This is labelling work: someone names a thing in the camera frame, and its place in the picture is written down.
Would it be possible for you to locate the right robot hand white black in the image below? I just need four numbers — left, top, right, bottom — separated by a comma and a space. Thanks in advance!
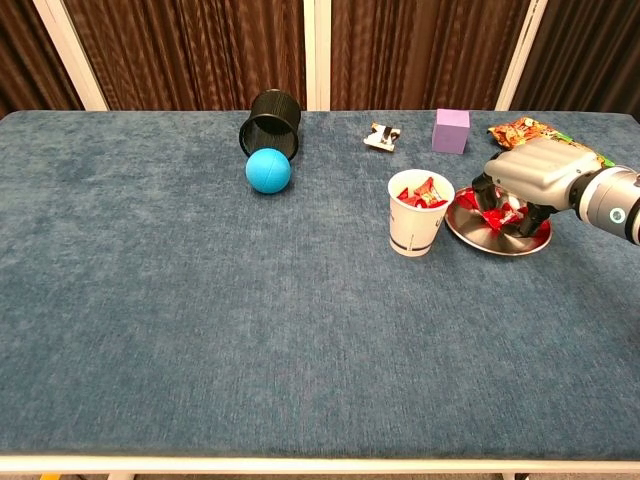
472, 137, 606, 239

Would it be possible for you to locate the white paper cup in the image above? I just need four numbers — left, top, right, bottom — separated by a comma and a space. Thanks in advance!
387, 168, 456, 258

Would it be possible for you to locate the black mesh pen cup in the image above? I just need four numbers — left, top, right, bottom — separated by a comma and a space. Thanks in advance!
238, 88, 302, 160

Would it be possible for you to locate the orange green snack bag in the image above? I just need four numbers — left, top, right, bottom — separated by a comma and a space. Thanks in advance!
487, 116, 619, 169

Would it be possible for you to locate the round metal plate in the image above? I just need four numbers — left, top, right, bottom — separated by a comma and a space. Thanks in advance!
443, 185, 553, 257

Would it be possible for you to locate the purple cube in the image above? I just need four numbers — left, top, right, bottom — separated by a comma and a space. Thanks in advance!
431, 108, 472, 154

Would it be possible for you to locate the brown pleated curtain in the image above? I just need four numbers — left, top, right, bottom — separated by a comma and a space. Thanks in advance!
329, 0, 532, 112
67, 0, 307, 112
0, 0, 84, 119
509, 0, 640, 121

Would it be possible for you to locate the blue ball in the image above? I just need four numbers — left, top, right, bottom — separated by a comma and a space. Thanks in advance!
244, 147, 292, 195

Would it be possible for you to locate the blue fabric table mat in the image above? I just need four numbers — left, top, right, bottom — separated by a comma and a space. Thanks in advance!
0, 109, 640, 459

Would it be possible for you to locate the white partition frame post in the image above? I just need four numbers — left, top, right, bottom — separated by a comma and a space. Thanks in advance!
493, 0, 550, 112
32, 0, 110, 112
302, 0, 332, 112

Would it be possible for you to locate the white table frame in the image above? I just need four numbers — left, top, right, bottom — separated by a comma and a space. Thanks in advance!
0, 453, 640, 480

